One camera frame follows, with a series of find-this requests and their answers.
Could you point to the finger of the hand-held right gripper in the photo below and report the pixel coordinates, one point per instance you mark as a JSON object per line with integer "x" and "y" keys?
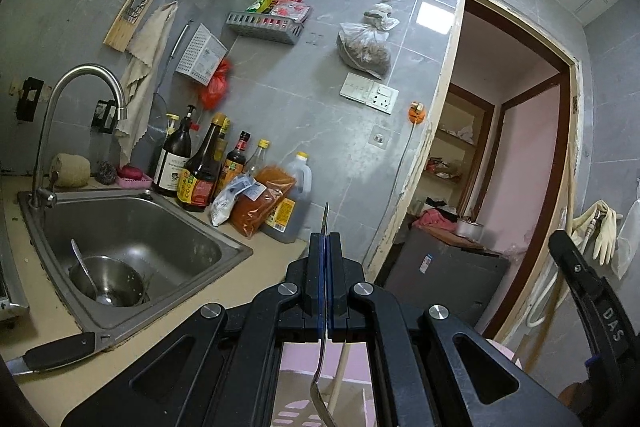
{"x": 607, "y": 332}

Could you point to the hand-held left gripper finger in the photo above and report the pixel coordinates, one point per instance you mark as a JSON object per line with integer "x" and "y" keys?
{"x": 331, "y": 307}
{"x": 320, "y": 307}

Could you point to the metal spoon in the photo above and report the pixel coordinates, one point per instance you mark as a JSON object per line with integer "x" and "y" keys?
{"x": 325, "y": 412}

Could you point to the cream rubber gloves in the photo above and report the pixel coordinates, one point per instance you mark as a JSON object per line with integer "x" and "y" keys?
{"x": 602, "y": 232}

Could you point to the grey refrigerator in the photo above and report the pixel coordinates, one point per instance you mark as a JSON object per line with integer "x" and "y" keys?
{"x": 445, "y": 282}

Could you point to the orange spice bag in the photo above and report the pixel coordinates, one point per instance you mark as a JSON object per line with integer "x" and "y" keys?
{"x": 260, "y": 202}

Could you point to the large oil jug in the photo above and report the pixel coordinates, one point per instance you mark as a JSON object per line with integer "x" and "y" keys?
{"x": 300, "y": 177}

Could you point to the crumpled pink cloth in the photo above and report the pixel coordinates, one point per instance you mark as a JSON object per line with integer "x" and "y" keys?
{"x": 435, "y": 219}

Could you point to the small clear seasoning bag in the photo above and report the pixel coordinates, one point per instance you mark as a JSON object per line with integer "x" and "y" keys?
{"x": 232, "y": 199}

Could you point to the steel pot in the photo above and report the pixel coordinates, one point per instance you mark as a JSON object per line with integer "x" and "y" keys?
{"x": 469, "y": 229}

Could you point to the clear glass bottle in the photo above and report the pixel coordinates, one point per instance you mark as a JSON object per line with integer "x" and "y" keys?
{"x": 257, "y": 159}

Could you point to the small dark sauce bottle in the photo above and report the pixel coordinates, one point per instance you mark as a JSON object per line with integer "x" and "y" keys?
{"x": 235, "y": 162}

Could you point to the steel sink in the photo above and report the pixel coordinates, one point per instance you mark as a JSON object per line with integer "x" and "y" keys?
{"x": 165, "y": 227}

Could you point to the large soy sauce bottle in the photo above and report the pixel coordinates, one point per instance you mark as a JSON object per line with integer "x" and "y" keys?
{"x": 200, "y": 177}

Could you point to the steel colander bowl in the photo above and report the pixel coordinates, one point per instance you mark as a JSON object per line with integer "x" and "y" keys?
{"x": 120, "y": 277}

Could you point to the dark pump bottle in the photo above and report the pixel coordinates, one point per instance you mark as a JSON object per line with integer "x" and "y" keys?
{"x": 172, "y": 167}

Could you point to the pink soap dish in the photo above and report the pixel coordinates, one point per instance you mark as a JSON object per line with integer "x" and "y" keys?
{"x": 132, "y": 181}

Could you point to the wooden shelf unit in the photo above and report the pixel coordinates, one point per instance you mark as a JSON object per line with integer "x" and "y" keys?
{"x": 480, "y": 132}

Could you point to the steel ladle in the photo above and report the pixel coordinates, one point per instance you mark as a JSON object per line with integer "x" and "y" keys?
{"x": 85, "y": 267}

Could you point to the red plastic bag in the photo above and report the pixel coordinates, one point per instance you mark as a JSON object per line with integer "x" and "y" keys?
{"x": 215, "y": 87}

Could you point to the steel wool scrubber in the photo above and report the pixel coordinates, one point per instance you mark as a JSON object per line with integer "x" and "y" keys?
{"x": 105, "y": 172}

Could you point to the plastic bag of dried goods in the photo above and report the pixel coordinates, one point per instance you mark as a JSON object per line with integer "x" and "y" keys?
{"x": 365, "y": 52}

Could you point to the white grater box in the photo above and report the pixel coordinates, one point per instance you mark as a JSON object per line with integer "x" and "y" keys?
{"x": 200, "y": 54}

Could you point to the tan loofah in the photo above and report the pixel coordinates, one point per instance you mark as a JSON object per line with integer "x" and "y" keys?
{"x": 70, "y": 170}

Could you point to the red snack packet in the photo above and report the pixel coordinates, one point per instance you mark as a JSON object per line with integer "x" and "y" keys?
{"x": 292, "y": 10}

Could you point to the beige hanging towel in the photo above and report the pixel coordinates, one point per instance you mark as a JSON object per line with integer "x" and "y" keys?
{"x": 145, "y": 52}

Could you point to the green snack packet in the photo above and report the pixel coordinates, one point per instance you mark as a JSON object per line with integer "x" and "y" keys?
{"x": 262, "y": 2}

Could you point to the steel faucet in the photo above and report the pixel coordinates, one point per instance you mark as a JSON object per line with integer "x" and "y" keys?
{"x": 90, "y": 72}

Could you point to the grey wall plate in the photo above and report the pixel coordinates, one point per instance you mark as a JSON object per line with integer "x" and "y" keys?
{"x": 378, "y": 137}

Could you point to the wooden door frame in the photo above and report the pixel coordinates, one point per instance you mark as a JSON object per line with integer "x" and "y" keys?
{"x": 562, "y": 157}

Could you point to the orange wall hook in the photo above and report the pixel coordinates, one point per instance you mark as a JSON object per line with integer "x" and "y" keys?
{"x": 416, "y": 113}

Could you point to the white switch socket panel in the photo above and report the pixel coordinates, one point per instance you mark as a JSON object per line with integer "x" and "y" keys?
{"x": 370, "y": 93}

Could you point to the grey wall basket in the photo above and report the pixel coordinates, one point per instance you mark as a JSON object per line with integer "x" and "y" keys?
{"x": 265, "y": 29}

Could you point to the black wall socket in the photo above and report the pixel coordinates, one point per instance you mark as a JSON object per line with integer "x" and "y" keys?
{"x": 105, "y": 114}
{"x": 30, "y": 99}

